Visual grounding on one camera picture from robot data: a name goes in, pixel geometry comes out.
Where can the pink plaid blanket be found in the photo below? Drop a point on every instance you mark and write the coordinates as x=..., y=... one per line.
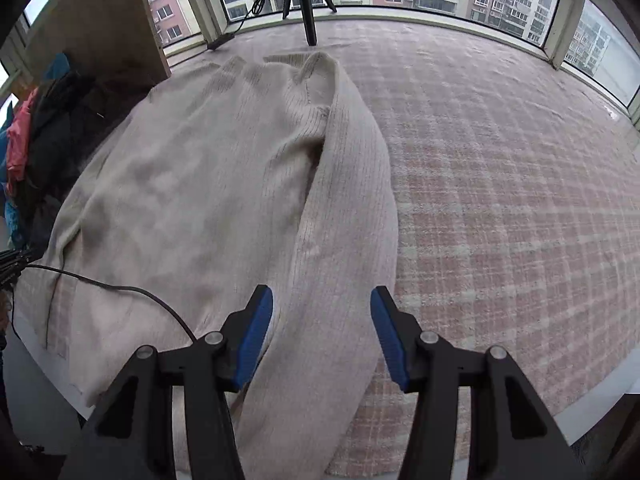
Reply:
x=500, y=210

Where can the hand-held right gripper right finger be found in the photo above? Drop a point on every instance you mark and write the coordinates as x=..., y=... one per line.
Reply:
x=390, y=332

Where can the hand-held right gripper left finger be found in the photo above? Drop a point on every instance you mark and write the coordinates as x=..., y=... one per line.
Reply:
x=253, y=332

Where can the cream knit sweater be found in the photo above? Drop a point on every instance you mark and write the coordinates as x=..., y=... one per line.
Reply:
x=200, y=195

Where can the pink garment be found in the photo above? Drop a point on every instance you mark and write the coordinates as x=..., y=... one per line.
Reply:
x=20, y=137

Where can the wooden board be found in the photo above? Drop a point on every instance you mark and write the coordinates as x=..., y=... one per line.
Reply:
x=105, y=15

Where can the pile of dark clothes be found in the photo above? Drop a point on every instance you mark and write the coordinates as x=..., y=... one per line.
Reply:
x=60, y=125

